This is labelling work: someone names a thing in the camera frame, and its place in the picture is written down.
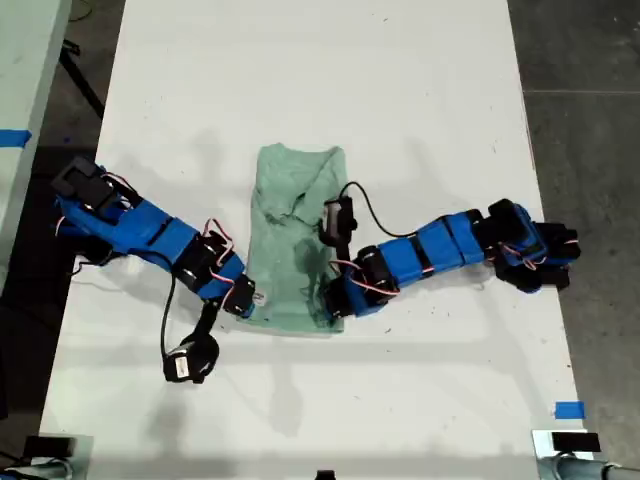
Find black camera cable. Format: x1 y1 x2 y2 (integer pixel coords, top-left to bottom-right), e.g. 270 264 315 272
339 181 419 237
159 277 177 359

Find black labelled camera box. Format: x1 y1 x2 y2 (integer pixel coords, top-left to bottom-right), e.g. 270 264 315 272
163 352 194 385

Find small black box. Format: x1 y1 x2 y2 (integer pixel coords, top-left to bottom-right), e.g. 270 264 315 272
23 436 76 457
551 432 601 454

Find pale green T-shirt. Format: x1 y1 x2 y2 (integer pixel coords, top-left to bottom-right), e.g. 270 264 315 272
234 143 349 337

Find grey black camera box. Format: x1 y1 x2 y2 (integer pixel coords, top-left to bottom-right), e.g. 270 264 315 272
319 197 357 246

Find black stand legs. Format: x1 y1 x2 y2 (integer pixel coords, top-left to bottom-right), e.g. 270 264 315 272
58 40 107 119

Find pale side table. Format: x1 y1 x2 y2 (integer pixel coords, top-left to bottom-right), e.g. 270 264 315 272
0 0 72 281

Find black camera stalk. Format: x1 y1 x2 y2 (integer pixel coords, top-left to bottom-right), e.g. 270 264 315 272
334 242 354 274
191 298 221 384

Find metal clamp bracket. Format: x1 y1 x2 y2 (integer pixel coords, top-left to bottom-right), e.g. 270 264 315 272
0 433 95 480
530 428 640 480

